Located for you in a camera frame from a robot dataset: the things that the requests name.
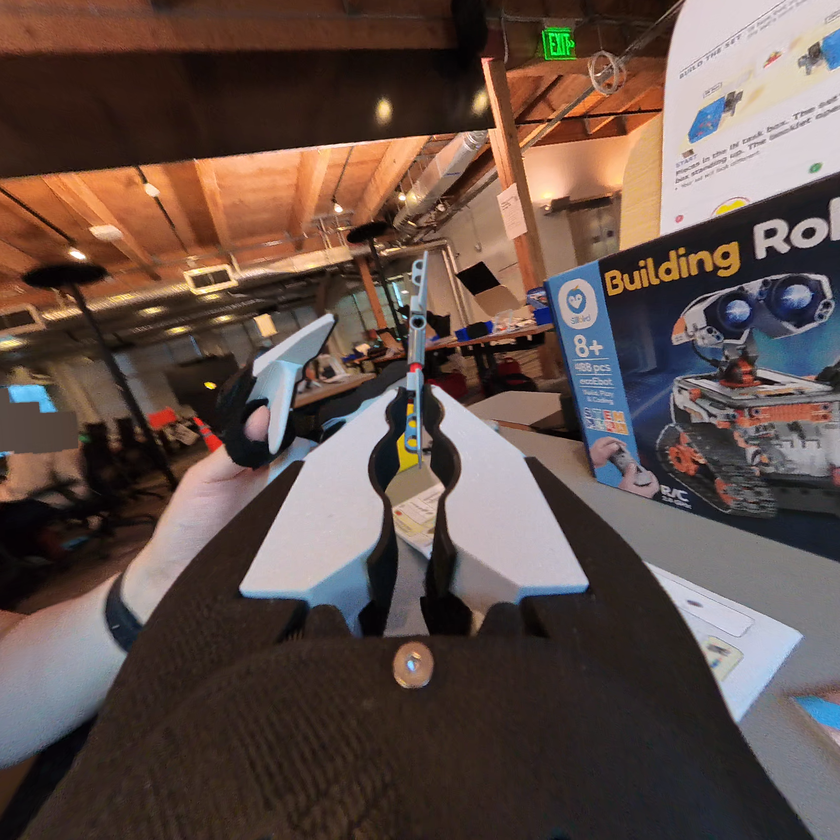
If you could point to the white paper notice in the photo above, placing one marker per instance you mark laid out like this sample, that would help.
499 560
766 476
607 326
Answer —
513 210

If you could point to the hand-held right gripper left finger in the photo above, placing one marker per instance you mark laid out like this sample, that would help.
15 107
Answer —
315 525

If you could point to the orange traffic cone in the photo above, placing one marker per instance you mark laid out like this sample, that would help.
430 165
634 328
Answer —
210 434

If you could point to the green exit sign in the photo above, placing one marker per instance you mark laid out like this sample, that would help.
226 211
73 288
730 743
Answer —
558 44

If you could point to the robot kit box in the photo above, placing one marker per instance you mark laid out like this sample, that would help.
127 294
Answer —
722 394

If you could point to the white printed instruction card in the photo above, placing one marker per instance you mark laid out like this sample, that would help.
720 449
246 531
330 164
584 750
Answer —
754 131

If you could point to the person's left hand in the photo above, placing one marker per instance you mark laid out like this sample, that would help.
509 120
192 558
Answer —
210 512

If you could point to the silver air duct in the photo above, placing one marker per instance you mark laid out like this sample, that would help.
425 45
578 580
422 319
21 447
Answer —
446 170

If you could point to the open white instruction booklet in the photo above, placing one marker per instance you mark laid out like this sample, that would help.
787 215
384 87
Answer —
722 643

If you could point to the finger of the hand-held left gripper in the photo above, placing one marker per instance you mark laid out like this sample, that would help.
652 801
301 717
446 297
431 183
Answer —
295 351

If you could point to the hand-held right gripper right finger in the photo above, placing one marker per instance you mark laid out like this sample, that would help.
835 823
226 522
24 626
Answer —
512 525

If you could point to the black wristband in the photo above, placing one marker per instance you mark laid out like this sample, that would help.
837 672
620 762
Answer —
121 617

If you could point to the black pole stand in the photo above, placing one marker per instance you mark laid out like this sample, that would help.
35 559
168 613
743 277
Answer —
65 275
367 232

